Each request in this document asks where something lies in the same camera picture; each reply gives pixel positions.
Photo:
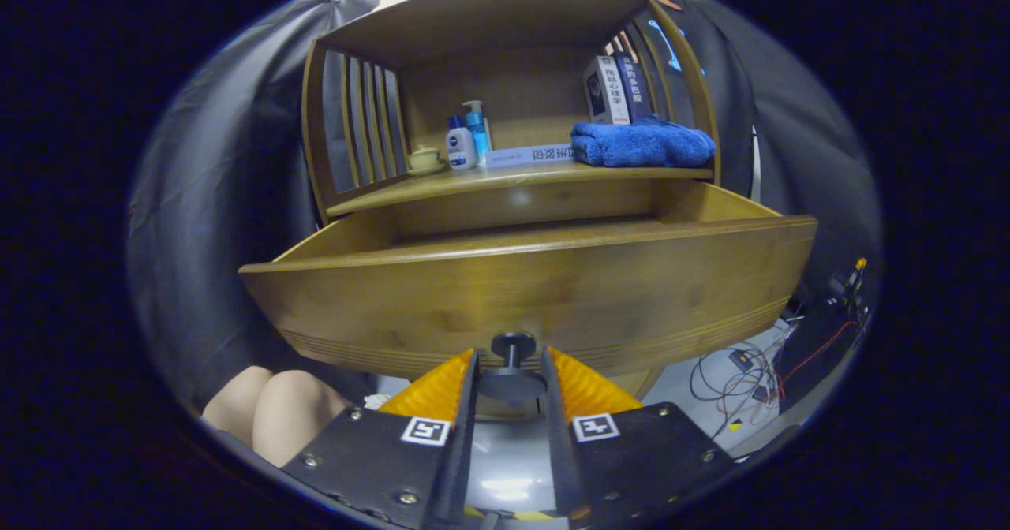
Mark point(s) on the white book lying flat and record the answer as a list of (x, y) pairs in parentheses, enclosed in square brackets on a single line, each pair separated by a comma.
[(529, 156)]

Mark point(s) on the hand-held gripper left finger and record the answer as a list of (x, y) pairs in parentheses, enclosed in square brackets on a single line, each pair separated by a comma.
[(461, 451)]

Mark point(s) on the person's bare knee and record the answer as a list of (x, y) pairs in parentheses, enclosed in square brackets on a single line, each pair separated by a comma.
[(233, 404), (296, 416)]

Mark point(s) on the cream lidded teacup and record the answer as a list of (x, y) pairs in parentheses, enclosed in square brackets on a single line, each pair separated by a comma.
[(424, 159)]

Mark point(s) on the blue pump bottle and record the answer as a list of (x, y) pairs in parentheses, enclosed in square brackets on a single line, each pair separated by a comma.
[(477, 132)]

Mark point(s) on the wooden countertop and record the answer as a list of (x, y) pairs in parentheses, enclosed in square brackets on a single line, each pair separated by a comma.
[(521, 179)]

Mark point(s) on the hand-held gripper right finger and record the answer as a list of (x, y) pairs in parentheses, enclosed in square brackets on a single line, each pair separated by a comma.
[(556, 451)]

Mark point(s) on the blue folded towel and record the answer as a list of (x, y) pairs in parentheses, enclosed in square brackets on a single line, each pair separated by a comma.
[(643, 143)]

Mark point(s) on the wooden cabinet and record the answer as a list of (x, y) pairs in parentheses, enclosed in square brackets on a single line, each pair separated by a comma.
[(505, 33)]

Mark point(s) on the wooden drawer with black knob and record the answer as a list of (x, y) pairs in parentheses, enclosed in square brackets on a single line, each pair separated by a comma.
[(513, 293)]

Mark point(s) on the white bottle with blue cap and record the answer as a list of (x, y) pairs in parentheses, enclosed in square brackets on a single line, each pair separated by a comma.
[(460, 147)]

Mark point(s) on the orange and black clamp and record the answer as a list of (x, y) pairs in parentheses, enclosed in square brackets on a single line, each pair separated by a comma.
[(851, 281)]

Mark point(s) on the dark blue upright book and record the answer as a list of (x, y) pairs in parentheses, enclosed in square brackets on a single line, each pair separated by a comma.
[(637, 88)]

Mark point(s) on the white upright book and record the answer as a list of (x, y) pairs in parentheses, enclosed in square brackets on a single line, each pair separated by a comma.
[(606, 92)]

